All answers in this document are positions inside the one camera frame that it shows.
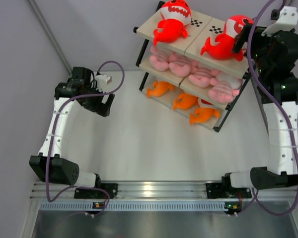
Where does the red shark plush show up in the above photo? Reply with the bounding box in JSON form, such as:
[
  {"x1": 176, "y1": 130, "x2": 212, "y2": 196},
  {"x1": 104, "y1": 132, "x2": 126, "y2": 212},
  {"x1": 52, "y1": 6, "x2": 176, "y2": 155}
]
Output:
[
  {"x1": 153, "y1": 0, "x2": 192, "y2": 46},
  {"x1": 200, "y1": 15, "x2": 254, "y2": 61}
]

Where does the pink striped plush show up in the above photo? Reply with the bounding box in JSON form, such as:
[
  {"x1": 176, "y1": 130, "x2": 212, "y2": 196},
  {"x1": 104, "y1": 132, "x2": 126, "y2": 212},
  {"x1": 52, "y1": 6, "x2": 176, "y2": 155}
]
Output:
[
  {"x1": 208, "y1": 70, "x2": 243, "y2": 104},
  {"x1": 168, "y1": 52, "x2": 196, "y2": 77},
  {"x1": 149, "y1": 45, "x2": 178, "y2": 71},
  {"x1": 188, "y1": 67, "x2": 220, "y2": 88}
]

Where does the orange shark plush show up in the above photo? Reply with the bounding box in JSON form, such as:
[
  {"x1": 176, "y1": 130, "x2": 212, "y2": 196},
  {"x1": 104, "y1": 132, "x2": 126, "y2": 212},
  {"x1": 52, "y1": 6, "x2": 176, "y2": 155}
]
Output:
[
  {"x1": 172, "y1": 93, "x2": 198, "y2": 110},
  {"x1": 147, "y1": 81, "x2": 174, "y2": 98},
  {"x1": 189, "y1": 99, "x2": 221, "y2": 125}
]

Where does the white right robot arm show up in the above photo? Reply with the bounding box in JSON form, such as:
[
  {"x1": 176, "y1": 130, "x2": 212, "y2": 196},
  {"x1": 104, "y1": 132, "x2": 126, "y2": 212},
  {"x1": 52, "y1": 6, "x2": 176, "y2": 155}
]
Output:
[{"x1": 222, "y1": 23, "x2": 298, "y2": 197}]

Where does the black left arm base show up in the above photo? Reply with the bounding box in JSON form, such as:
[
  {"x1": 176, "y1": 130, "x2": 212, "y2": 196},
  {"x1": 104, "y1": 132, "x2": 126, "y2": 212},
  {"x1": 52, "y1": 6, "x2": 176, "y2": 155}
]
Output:
[{"x1": 74, "y1": 182, "x2": 118, "y2": 199}]

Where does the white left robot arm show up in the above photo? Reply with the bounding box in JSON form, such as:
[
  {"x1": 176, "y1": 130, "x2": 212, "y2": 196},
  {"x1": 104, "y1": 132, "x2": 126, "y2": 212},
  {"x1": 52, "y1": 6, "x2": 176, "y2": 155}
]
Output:
[{"x1": 29, "y1": 67, "x2": 115, "y2": 198}]

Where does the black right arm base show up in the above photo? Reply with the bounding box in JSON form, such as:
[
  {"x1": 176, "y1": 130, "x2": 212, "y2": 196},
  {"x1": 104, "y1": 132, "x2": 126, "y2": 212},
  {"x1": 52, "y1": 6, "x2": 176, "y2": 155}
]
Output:
[{"x1": 206, "y1": 182, "x2": 252, "y2": 199}]

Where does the orange shark plush on shelf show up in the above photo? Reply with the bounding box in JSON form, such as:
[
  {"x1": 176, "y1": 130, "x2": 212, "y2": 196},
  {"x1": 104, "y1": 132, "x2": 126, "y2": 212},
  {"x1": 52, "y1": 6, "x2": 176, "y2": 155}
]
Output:
[{"x1": 147, "y1": 81, "x2": 174, "y2": 98}]

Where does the beige three-tier shelf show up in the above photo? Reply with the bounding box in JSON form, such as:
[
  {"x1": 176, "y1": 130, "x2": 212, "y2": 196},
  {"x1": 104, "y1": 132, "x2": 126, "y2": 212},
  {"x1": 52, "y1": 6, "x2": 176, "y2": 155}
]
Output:
[{"x1": 134, "y1": 1, "x2": 251, "y2": 131}]

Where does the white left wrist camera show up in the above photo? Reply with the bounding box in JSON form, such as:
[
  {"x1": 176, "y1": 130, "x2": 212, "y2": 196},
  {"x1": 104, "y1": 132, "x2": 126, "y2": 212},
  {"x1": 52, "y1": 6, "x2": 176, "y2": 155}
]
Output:
[{"x1": 95, "y1": 73, "x2": 112, "y2": 86}]

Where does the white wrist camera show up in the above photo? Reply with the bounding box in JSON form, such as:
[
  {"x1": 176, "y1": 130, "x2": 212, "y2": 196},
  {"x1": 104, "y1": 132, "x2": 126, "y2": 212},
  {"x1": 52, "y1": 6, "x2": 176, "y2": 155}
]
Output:
[
  {"x1": 95, "y1": 73, "x2": 112, "y2": 86},
  {"x1": 261, "y1": 6, "x2": 298, "y2": 36}
]

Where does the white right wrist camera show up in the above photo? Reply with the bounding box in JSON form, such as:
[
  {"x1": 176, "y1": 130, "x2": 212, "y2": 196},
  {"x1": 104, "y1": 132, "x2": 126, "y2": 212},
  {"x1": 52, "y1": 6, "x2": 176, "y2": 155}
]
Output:
[{"x1": 261, "y1": 6, "x2": 298, "y2": 36}]

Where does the aluminium mounting rail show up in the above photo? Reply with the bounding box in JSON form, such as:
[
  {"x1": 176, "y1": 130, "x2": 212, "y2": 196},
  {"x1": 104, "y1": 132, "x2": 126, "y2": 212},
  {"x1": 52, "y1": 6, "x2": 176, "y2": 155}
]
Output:
[{"x1": 30, "y1": 181, "x2": 297, "y2": 200}]

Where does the grey slotted cable duct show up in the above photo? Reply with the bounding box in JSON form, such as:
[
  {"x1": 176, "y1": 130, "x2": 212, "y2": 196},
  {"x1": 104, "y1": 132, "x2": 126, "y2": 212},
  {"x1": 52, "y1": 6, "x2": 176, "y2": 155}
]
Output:
[{"x1": 40, "y1": 201, "x2": 231, "y2": 212}]

